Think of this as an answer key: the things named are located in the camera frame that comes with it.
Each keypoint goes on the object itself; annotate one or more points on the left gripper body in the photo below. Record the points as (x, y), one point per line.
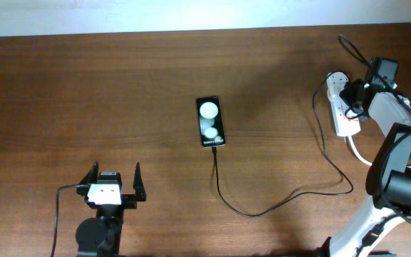
(128, 201)

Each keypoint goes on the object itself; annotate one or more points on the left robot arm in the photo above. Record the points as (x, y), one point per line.
(100, 236)

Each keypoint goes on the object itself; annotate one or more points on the black smartphone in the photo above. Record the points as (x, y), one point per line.
(210, 122)

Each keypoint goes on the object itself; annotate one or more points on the white power strip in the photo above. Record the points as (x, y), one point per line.
(344, 126)

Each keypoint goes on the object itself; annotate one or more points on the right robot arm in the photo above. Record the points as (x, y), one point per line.
(388, 184)

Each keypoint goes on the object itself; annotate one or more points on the white charger plug adapter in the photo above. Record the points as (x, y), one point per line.
(336, 82)

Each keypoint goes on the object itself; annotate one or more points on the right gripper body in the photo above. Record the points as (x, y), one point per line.
(349, 91)

